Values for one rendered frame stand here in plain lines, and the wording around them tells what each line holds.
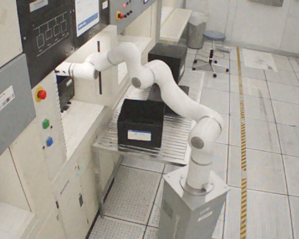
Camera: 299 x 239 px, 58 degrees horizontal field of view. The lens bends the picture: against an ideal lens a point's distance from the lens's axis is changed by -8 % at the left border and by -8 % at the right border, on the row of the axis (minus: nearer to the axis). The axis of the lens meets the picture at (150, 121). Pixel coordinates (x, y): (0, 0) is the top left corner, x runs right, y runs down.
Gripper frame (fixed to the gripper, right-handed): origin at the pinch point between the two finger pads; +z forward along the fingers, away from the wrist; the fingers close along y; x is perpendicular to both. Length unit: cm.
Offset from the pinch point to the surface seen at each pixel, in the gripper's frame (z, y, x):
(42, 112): -31, -53, 6
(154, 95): -55, 44, -34
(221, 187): -113, -21, -44
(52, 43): -31, -39, 32
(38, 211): -33, -74, -36
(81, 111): -15.9, 5.0, -32.9
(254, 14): -139, 435, -48
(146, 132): -63, -2, -32
